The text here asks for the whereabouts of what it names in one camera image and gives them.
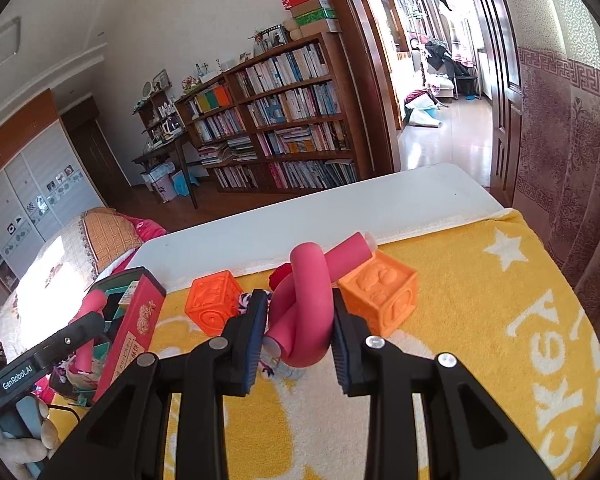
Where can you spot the wooden bookshelf with books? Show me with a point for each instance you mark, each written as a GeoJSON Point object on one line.
{"type": "Point", "coordinates": [287, 121]}

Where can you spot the gloved left hand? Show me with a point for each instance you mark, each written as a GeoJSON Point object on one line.
{"type": "Point", "coordinates": [17, 454]}

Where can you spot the grey knitted sock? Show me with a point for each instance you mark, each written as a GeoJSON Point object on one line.
{"type": "Point", "coordinates": [287, 372]}

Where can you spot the dark wooden door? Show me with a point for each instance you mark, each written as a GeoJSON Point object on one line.
{"type": "Point", "coordinates": [506, 95]}

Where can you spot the pink foam twist roller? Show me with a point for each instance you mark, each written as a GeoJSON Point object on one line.
{"type": "Point", "coordinates": [302, 311]}

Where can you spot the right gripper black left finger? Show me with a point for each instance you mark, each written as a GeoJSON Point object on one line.
{"type": "Point", "coordinates": [124, 434]}

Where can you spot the orange rubber cube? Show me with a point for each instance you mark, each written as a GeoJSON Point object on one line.
{"type": "Point", "coordinates": [381, 290]}
{"type": "Point", "coordinates": [212, 300]}

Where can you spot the dark wooden desk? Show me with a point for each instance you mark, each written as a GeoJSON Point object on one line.
{"type": "Point", "coordinates": [166, 160]}

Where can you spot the stacked gift boxes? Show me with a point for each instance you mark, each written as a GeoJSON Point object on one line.
{"type": "Point", "coordinates": [310, 17]}

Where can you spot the white tape roll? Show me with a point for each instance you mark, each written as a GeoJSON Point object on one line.
{"type": "Point", "coordinates": [370, 241]}

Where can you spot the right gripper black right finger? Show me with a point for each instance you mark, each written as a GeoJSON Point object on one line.
{"type": "Point", "coordinates": [431, 407]}

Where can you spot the bed with red blanket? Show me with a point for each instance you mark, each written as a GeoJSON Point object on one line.
{"type": "Point", "coordinates": [51, 291]}

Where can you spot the orange checked pillow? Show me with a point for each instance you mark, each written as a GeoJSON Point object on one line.
{"type": "Point", "coordinates": [109, 235]}

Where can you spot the red metal tin box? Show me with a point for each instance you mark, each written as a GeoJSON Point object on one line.
{"type": "Point", "coordinates": [129, 302]}

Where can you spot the purple patterned curtain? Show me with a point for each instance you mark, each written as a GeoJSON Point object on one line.
{"type": "Point", "coordinates": [558, 177]}

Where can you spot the white wardrobe with stickers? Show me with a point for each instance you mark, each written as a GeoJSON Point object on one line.
{"type": "Point", "coordinates": [43, 185]}

